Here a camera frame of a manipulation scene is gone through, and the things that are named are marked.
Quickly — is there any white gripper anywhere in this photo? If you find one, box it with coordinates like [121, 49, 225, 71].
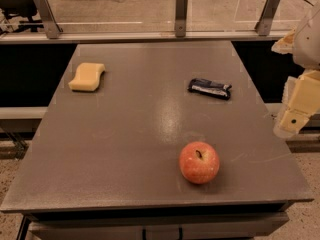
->
[271, 3, 320, 139]

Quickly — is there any red apple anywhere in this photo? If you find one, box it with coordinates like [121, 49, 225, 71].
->
[179, 141, 220, 185]

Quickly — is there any yellow sponge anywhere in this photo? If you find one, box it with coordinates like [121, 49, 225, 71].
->
[68, 63, 105, 92]

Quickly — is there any dark blue snack wrapper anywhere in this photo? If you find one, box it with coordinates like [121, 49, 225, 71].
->
[188, 78, 232, 100]

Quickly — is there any clear acrylic barrier panel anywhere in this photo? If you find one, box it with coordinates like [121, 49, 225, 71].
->
[0, 0, 320, 33]

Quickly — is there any black office chair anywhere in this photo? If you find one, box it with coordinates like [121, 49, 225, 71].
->
[0, 0, 50, 35]

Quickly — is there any right metal bracket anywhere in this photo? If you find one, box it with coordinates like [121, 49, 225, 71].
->
[255, 0, 281, 36]

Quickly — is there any metal bracket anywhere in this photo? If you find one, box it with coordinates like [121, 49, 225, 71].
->
[174, 0, 188, 38]
[255, 0, 281, 36]
[33, 0, 62, 39]

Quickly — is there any middle metal bracket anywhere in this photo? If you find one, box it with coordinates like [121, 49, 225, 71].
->
[174, 0, 188, 38]

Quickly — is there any left metal bracket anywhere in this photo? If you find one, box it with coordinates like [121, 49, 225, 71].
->
[33, 0, 62, 39]

